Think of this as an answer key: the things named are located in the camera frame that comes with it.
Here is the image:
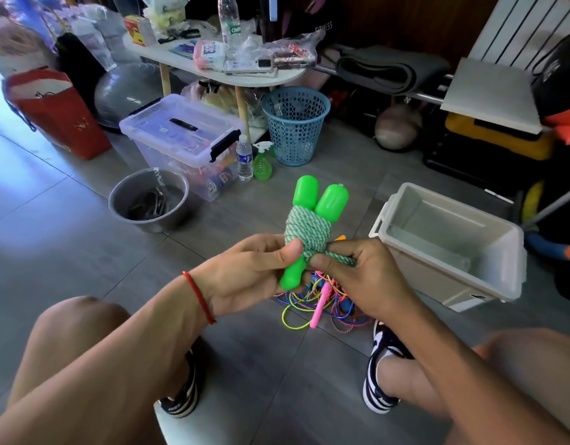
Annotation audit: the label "grey metal basin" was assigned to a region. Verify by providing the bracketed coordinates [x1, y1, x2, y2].
[108, 167, 192, 234]

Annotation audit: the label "person's left hand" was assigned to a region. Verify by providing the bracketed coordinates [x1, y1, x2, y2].
[189, 233, 306, 321]

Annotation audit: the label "white blue tumbler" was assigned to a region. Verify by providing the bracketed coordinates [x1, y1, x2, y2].
[261, 0, 286, 21]

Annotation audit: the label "grey exercise ball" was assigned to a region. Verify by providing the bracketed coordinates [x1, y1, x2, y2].
[93, 62, 166, 130]

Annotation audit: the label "person's right leg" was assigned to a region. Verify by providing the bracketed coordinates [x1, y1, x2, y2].
[378, 329, 570, 445]

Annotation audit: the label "pink white packet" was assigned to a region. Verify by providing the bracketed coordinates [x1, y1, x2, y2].
[194, 38, 226, 72]

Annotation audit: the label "multicoloured hula hoop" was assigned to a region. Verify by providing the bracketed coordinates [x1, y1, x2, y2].
[521, 180, 570, 263]

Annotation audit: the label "person's left forearm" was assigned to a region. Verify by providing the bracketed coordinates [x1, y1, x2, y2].
[0, 273, 214, 445]

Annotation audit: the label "brown ball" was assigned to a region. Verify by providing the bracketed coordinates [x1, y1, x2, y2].
[374, 101, 423, 152]

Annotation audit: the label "small plastic water bottle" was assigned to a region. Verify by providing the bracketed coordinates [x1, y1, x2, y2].
[235, 134, 255, 182]

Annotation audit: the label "black white shoe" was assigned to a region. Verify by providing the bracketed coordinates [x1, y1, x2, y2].
[361, 320, 416, 415]
[159, 352, 201, 419]

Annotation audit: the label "large plastic water bottle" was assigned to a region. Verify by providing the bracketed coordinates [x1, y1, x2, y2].
[218, 0, 242, 47]

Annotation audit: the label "green spray bottle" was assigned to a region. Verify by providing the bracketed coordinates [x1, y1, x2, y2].
[252, 140, 276, 182]

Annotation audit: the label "white radiator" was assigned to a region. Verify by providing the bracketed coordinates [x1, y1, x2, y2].
[470, 0, 570, 75]

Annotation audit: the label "person's leg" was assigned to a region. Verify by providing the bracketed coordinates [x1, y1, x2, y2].
[378, 329, 570, 445]
[7, 296, 198, 445]

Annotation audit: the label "grey flat board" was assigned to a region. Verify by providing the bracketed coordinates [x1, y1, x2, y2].
[441, 57, 546, 135]

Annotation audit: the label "black white left shoe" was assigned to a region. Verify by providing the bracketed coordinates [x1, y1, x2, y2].
[159, 352, 201, 419]

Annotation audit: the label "white round table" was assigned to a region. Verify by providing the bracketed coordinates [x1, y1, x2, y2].
[122, 32, 307, 145]

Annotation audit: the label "yellow rope orange handles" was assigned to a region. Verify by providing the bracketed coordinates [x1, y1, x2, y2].
[281, 234, 351, 332]

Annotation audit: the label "person's right hand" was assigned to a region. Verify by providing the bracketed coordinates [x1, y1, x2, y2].
[308, 238, 422, 327]

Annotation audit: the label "grey folded mat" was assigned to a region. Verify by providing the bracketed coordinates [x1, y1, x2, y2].
[333, 44, 451, 95]

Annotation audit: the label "person's right forearm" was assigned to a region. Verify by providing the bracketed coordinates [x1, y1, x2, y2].
[394, 296, 570, 445]

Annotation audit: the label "black white right shoe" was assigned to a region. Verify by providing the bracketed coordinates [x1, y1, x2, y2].
[361, 320, 416, 415]

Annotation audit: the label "red string bracelet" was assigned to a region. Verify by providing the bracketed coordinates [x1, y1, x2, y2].
[181, 269, 217, 326]

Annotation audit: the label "white plastic bin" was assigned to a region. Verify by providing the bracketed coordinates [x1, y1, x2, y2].
[369, 182, 528, 313]

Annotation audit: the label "yellow black case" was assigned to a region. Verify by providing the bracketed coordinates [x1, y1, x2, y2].
[444, 112, 557, 161]

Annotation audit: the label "pink jump rope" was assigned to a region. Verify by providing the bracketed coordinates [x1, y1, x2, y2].
[309, 273, 335, 330]

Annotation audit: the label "clear plastic bag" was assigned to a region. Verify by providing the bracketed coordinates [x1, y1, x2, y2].
[266, 32, 325, 70]

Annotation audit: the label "black red inflatable toy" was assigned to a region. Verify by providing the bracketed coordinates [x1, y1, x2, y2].
[530, 51, 570, 146]

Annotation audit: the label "clear bin with black latches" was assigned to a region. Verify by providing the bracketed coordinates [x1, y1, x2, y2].
[119, 93, 244, 202]

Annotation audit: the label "white plastic bag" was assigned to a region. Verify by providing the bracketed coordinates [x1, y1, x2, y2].
[72, 4, 129, 66]

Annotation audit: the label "blue mesh plastic basket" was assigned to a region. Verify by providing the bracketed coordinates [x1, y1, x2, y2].
[261, 87, 332, 167]

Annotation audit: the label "person's left leg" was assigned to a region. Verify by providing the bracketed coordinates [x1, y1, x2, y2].
[7, 296, 198, 445]

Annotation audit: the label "red bag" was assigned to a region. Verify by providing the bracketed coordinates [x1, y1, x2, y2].
[2, 67, 112, 162]

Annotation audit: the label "white green pack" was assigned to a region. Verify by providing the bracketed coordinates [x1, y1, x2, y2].
[141, 0, 190, 28]

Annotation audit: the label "green jump rope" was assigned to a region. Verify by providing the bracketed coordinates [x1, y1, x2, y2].
[280, 175, 357, 293]

